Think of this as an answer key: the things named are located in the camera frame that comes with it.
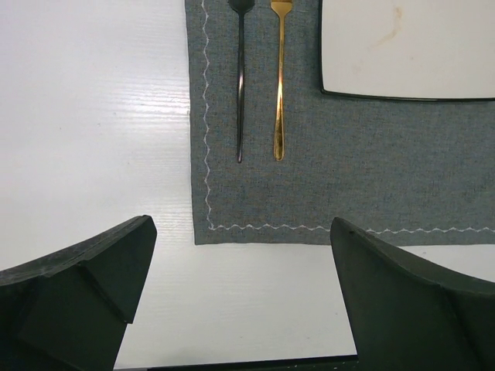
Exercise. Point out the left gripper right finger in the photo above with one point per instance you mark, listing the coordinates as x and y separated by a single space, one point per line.
407 313

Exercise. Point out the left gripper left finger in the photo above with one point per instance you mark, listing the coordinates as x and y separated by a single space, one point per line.
69 310

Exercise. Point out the grey cloth placemat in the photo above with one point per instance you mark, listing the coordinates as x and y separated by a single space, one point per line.
410 173

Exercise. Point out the white rectangular plate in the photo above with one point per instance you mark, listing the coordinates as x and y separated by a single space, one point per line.
408 50

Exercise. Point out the copper coloured small object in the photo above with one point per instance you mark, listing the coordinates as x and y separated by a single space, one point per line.
281 9

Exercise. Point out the black metal fork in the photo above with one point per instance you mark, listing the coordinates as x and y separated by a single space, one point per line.
241 7

